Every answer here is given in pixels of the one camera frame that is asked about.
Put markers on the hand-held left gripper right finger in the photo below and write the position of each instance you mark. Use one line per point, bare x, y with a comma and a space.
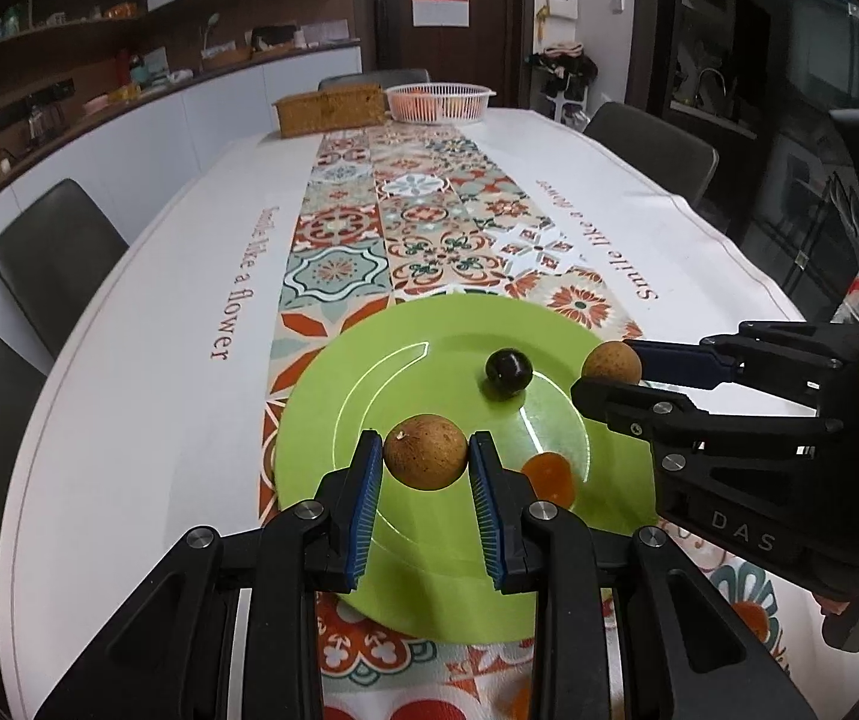
488, 517

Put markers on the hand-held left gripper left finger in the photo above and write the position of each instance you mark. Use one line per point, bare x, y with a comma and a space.
368, 517

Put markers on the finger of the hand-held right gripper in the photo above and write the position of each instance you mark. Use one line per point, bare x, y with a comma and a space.
624, 409
684, 364

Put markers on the brown longan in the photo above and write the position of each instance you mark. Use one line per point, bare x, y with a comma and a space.
609, 364
426, 451

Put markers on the green plate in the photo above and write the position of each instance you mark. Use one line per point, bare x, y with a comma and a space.
399, 382

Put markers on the small orange apricot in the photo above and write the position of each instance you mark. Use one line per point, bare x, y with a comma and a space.
549, 474

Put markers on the black plum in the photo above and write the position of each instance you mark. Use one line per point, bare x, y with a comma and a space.
509, 373

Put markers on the patterned table runner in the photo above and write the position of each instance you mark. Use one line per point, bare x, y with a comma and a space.
414, 240

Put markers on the white tablecloth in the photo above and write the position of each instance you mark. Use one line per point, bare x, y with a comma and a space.
174, 315

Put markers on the white plastic basket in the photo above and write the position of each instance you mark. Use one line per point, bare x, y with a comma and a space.
437, 109

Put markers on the yellow hanging tassel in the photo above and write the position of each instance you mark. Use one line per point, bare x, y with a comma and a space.
543, 24

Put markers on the white intercom panel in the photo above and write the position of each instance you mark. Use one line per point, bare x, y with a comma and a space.
561, 1

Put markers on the dark wooden door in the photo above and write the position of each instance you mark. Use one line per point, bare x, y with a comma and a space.
489, 15

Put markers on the brown wicker basket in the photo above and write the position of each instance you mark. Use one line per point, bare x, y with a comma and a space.
328, 111

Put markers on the white kitchen counter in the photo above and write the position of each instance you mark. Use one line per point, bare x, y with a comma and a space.
174, 127

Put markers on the white desk lamp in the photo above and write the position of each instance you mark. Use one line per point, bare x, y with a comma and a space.
210, 34

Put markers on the wooden wall shelf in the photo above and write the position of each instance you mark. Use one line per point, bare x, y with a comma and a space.
61, 34

